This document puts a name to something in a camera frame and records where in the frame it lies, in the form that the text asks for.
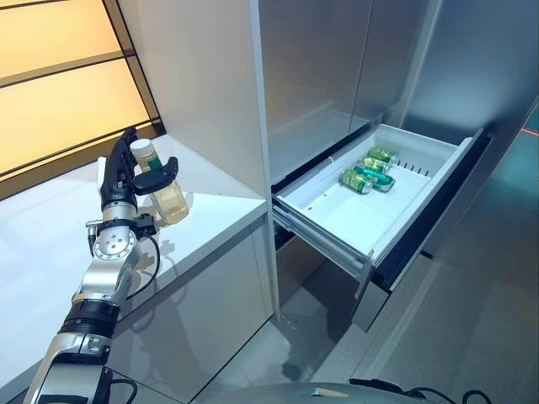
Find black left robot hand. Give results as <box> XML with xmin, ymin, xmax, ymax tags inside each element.
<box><xmin>99</xmin><ymin>128</ymin><xmax>180</xmax><ymax>210</ymax></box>

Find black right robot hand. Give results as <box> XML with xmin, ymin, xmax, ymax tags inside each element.
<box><xmin>349</xmin><ymin>377</ymin><xmax>412</xmax><ymax>395</ymax></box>

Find clear tea bottle white cap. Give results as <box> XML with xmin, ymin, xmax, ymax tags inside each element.
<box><xmin>128</xmin><ymin>138</ymin><xmax>190</xmax><ymax>226</ymax></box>

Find white fridge drawer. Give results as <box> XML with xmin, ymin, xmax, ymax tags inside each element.
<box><xmin>271</xmin><ymin>121</ymin><xmax>494</xmax><ymax>300</ymax></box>

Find silver fridge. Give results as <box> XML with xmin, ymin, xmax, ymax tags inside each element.
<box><xmin>252</xmin><ymin>0</ymin><xmax>539</xmax><ymax>333</ymax></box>

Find grey robot torso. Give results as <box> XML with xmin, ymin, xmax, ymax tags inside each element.
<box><xmin>248</xmin><ymin>380</ymin><xmax>409</xmax><ymax>404</ymax></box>

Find tall white cabinet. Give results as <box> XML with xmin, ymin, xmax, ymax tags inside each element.
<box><xmin>117</xmin><ymin>0</ymin><xmax>283</xmax><ymax>323</ymax></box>

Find dark green drink can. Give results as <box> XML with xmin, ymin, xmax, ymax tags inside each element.
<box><xmin>353</xmin><ymin>163</ymin><xmax>397</xmax><ymax>194</ymax></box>

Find light green drink can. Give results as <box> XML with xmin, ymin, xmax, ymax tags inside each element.
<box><xmin>369</xmin><ymin>146</ymin><xmax>399</xmax><ymax>165</ymax></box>
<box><xmin>362</xmin><ymin>156</ymin><xmax>391</xmax><ymax>173</ymax></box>
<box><xmin>339</xmin><ymin>168</ymin><xmax>374</xmax><ymax>195</ymax></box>

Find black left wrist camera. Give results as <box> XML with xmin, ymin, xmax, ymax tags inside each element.
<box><xmin>134</xmin><ymin>213</ymin><xmax>156</xmax><ymax>237</ymax></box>

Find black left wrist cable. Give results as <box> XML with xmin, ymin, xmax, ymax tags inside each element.
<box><xmin>100</xmin><ymin>233</ymin><xmax>162</xmax><ymax>404</ymax></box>

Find orange lit window dark frame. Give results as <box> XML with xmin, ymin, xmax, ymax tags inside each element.
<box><xmin>0</xmin><ymin>0</ymin><xmax>165</xmax><ymax>203</ymax></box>

